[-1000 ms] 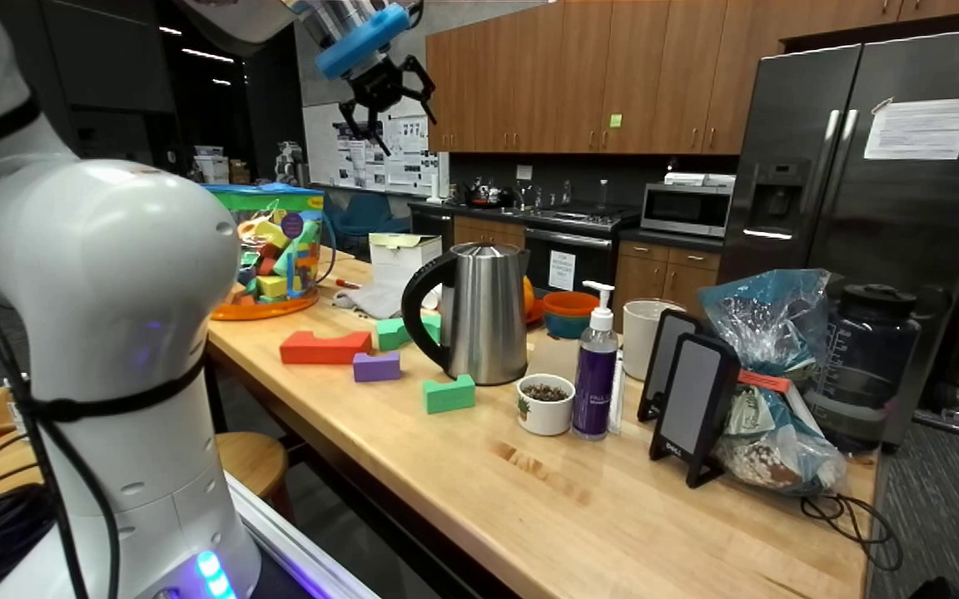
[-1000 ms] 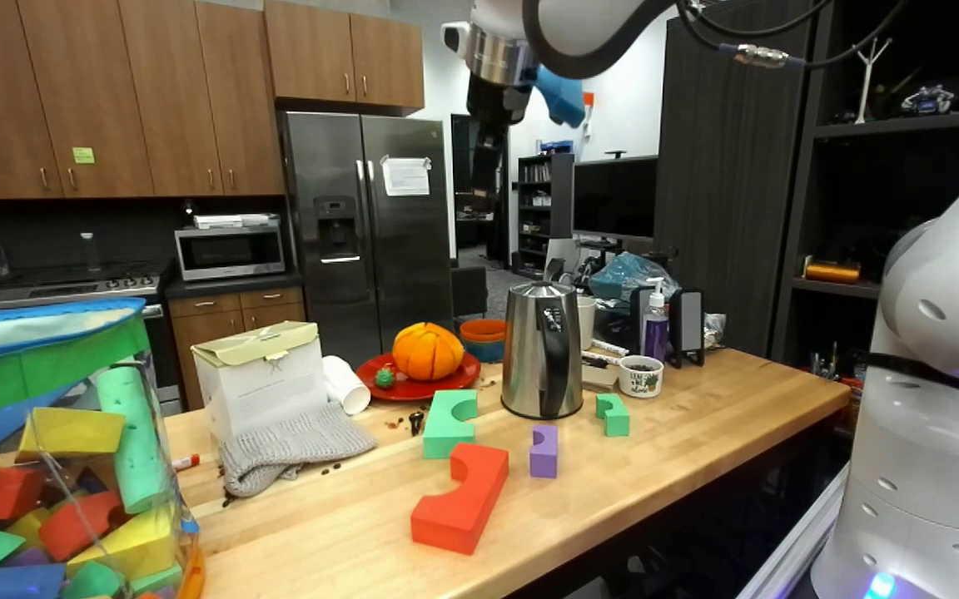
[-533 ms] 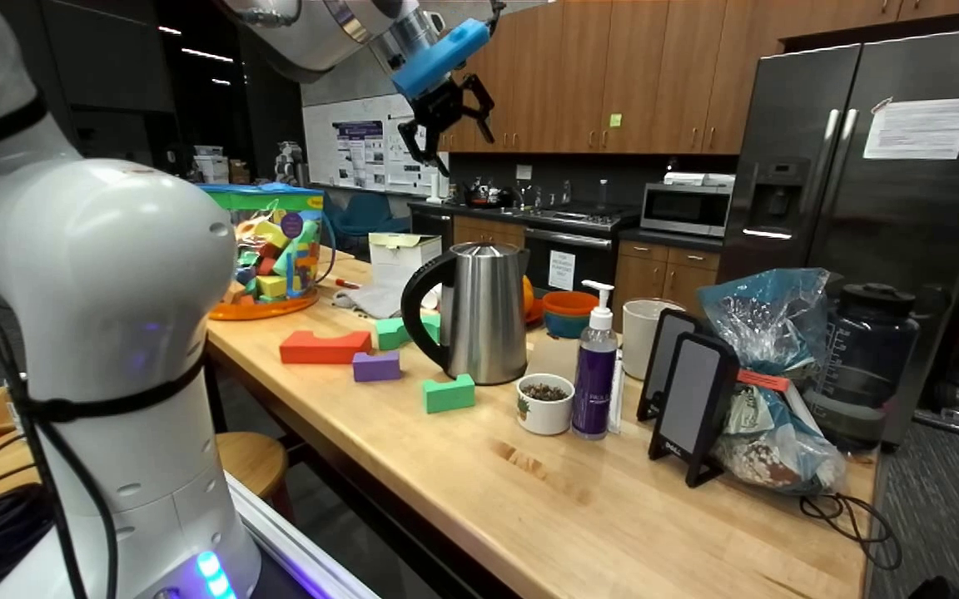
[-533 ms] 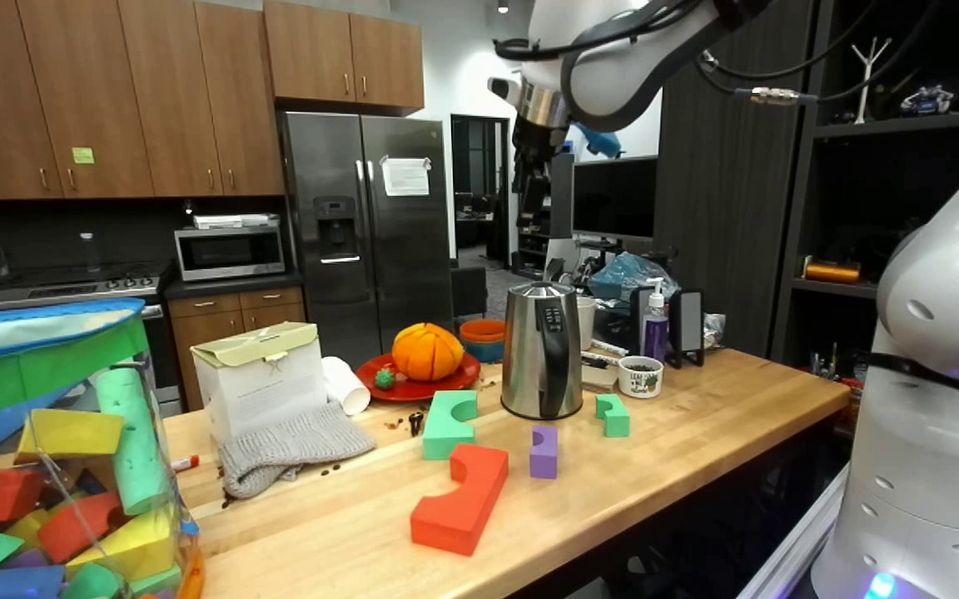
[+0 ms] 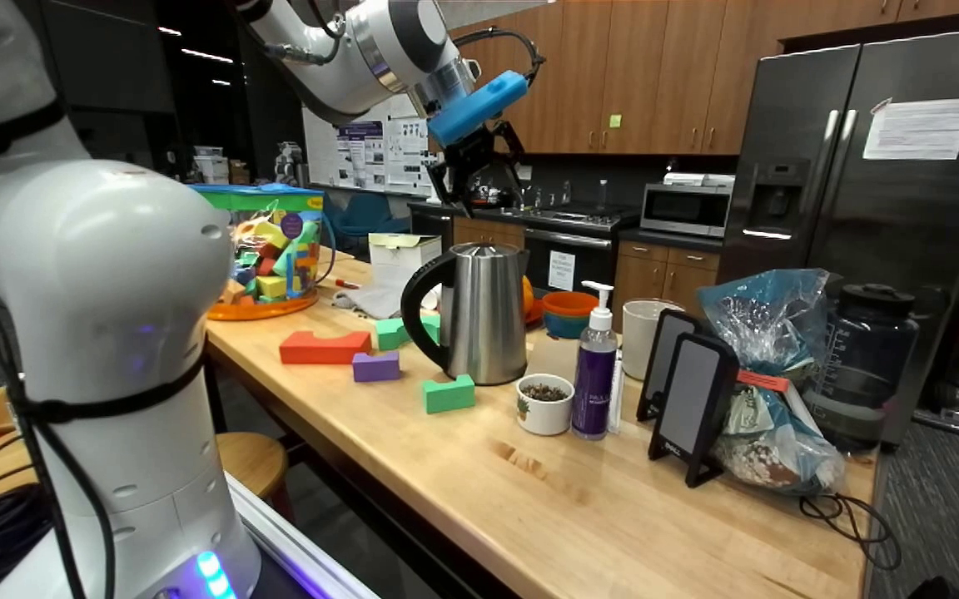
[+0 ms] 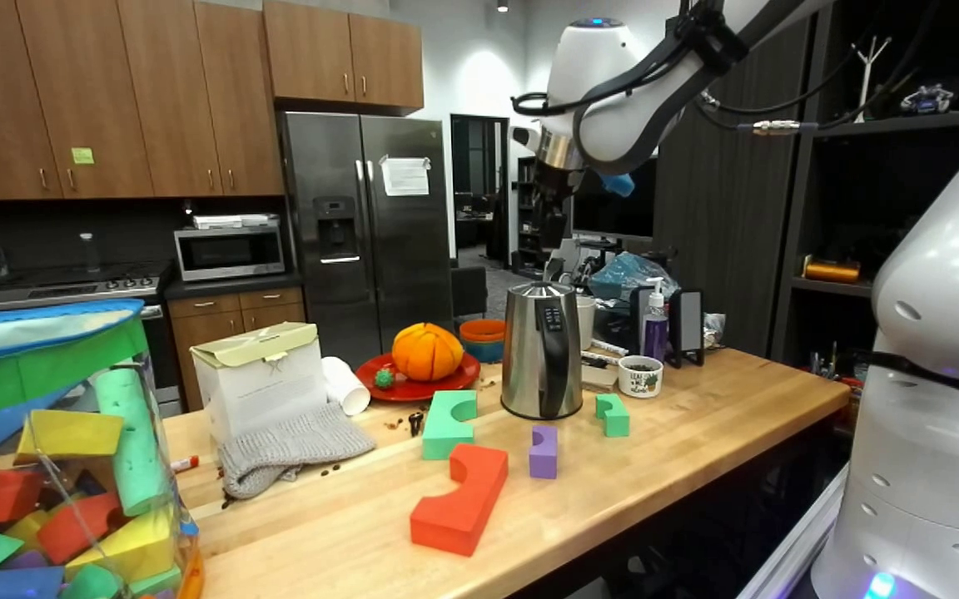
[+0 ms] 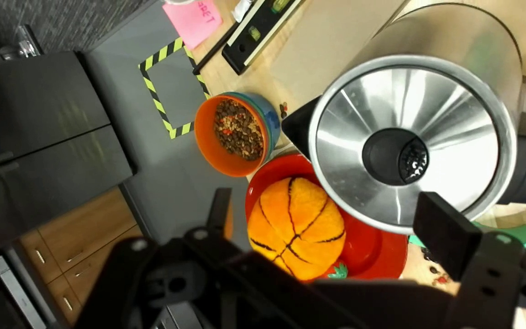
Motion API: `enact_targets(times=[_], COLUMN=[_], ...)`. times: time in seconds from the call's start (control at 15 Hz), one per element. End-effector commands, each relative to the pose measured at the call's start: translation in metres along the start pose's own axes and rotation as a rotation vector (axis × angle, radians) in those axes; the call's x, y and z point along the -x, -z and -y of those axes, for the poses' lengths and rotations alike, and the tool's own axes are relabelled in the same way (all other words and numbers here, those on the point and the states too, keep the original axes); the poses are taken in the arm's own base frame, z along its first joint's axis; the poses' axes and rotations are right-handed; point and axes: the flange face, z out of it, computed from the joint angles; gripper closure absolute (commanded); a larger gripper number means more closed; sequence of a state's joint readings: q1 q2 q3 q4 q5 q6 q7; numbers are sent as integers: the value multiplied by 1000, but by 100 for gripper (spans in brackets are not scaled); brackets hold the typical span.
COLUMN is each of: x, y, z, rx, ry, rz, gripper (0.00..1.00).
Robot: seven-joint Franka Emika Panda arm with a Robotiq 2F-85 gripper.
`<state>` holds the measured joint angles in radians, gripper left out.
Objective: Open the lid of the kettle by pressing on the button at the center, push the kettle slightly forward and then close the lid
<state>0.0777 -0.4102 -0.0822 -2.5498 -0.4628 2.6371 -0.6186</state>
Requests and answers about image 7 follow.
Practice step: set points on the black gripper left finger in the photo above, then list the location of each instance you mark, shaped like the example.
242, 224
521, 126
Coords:
220, 211

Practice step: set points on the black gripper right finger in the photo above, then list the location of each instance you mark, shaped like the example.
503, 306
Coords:
447, 232

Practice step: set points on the stainless steel electric kettle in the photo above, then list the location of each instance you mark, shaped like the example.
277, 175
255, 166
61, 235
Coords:
348, 122

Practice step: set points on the orange plush pumpkin ball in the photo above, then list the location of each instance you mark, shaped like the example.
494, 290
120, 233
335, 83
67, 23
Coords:
293, 226

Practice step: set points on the red plate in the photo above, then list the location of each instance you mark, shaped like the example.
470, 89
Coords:
373, 250

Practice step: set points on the orange bowl with beans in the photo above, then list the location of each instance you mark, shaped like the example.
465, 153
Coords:
233, 131

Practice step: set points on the small toy strawberry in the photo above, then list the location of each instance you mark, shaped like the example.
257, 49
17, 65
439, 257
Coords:
337, 272

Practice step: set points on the yellow black hazard tape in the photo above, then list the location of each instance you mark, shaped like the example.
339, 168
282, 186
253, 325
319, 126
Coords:
154, 98

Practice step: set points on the wooden base cabinet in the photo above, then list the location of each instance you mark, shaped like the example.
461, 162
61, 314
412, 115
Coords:
87, 244

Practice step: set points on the black pen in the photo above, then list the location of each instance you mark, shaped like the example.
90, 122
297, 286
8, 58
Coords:
215, 52

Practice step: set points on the black level tool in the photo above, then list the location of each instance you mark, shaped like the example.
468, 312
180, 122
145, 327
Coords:
260, 34

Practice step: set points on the pink sticky note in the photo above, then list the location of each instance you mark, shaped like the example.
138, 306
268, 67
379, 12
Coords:
193, 21

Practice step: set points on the dark steel refrigerator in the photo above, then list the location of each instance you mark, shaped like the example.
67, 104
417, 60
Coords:
37, 140

